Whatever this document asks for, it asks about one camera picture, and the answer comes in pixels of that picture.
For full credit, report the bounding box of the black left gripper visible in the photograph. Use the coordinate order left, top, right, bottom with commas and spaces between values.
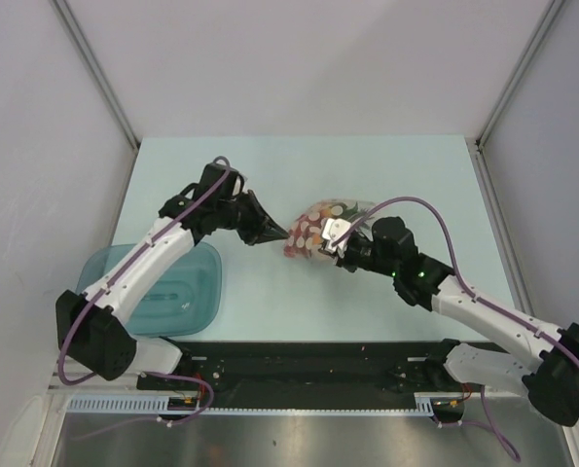
216, 191, 288, 246

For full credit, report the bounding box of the clear dotted zip top bag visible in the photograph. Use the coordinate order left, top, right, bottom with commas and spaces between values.
282, 198, 356, 263

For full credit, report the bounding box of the white slotted cable duct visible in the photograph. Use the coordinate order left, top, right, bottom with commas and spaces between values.
66, 392, 439, 417

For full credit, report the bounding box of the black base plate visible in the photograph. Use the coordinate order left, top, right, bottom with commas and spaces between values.
136, 341, 480, 412

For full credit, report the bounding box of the aluminium frame post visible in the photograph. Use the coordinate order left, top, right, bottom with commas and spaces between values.
476, 0, 570, 147
49, 0, 141, 154

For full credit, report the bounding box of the right aluminium frame post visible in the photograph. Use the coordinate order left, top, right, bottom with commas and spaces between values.
476, 0, 570, 147

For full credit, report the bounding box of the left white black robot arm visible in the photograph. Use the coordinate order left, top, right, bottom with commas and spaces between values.
55, 157, 288, 389

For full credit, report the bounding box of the teal plastic container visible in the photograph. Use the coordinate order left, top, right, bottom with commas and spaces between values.
76, 242, 222, 338

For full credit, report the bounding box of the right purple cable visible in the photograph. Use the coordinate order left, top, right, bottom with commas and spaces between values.
332, 196, 579, 429

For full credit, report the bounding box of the left aluminium frame post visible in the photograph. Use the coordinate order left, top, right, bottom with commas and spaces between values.
49, 0, 141, 154

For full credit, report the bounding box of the fake pineapple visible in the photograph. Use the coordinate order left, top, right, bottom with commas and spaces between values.
341, 200, 375, 223

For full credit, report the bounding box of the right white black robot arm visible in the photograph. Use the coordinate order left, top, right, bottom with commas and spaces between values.
321, 217, 579, 427

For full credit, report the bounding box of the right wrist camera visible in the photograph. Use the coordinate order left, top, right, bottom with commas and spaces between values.
319, 218, 351, 257

